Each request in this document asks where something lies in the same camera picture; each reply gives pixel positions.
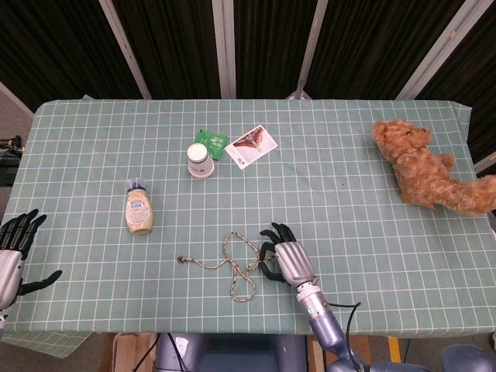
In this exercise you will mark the brown teddy bear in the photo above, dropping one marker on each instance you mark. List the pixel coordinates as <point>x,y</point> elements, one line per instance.
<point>426,174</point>

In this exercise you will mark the green checked tablecloth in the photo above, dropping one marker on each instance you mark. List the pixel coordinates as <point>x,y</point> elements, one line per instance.
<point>368,240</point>

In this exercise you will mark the white frame post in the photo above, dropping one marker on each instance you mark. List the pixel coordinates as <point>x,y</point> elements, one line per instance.
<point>441,46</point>
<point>126,46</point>
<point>224,46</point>
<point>310,46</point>

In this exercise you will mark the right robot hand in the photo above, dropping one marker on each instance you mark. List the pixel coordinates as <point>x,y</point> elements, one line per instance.
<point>296,261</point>

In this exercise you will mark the green sachet packet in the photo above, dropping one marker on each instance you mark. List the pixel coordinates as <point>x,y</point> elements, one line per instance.
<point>215,140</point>

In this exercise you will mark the wooden crate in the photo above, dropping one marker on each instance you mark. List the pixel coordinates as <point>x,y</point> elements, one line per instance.
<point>128,354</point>

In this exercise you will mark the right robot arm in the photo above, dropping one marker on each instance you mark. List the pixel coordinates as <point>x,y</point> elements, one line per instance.
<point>327,333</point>

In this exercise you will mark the mayonnaise squeeze bottle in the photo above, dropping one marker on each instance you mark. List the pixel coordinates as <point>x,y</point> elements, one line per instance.
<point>138,211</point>

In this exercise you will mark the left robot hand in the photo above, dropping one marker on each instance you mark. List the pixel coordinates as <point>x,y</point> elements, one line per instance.
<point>9,271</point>

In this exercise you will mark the blue-grey robot torso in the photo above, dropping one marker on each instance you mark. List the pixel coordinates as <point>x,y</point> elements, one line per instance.
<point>232,352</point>

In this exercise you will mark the white photo card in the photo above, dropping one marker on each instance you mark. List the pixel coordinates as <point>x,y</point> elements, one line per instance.
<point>252,149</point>

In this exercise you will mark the white paper cup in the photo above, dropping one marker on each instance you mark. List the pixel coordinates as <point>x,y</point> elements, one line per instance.
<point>200,164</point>

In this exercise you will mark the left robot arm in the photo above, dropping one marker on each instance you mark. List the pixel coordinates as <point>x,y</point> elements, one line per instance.
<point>2,319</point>

